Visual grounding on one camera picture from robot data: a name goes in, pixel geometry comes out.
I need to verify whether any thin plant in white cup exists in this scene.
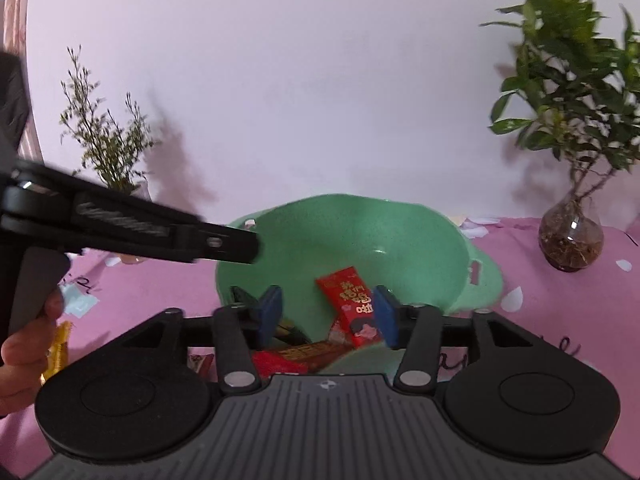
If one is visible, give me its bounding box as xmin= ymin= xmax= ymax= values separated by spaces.
xmin=59 ymin=45 xmax=157 ymax=267

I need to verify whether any small brown snack packet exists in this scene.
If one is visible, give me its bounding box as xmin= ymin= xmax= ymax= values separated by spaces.
xmin=187 ymin=353 xmax=217 ymax=377

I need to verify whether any pale blue snack packet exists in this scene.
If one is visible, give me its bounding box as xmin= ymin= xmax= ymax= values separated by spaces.
xmin=57 ymin=282 xmax=100 ymax=320

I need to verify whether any yellow snack packet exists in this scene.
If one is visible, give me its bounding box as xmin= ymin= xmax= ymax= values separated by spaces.
xmin=40 ymin=321 xmax=74 ymax=386

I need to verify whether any person's left hand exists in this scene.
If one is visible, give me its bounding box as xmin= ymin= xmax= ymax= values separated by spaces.
xmin=0 ymin=290 xmax=67 ymax=417

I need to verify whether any pink printed tablecloth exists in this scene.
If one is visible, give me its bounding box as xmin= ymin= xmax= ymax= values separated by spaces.
xmin=0 ymin=215 xmax=640 ymax=480

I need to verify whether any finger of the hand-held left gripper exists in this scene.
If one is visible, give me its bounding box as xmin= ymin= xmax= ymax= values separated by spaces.
xmin=0 ymin=160 xmax=262 ymax=266

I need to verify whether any dark red snack packet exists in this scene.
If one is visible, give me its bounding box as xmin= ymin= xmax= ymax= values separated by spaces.
xmin=251 ymin=341 xmax=353 ymax=376

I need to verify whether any striped pink curtain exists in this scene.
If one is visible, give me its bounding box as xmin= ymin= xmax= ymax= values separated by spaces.
xmin=0 ymin=0 xmax=42 ymax=162

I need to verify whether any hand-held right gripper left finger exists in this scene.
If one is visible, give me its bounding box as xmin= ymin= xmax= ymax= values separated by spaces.
xmin=120 ymin=285 xmax=284 ymax=394

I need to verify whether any red cartoon print snack packet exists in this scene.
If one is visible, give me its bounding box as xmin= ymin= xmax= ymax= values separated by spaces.
xmin=316 ymin=266 xmax=387 ymax=350

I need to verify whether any leafy plant in glass vase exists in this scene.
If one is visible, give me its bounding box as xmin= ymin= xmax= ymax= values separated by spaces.
xmin=479 ymin=0 xmax=640 ymax=273

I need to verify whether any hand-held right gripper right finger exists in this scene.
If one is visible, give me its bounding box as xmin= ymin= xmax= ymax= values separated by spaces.
xmin=372 ymin=285 xmax=537 ymax=394

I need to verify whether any green plastic basin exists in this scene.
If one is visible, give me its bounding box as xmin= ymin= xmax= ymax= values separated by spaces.
xmin=215 ymin=194 xmax=504 ymax=377

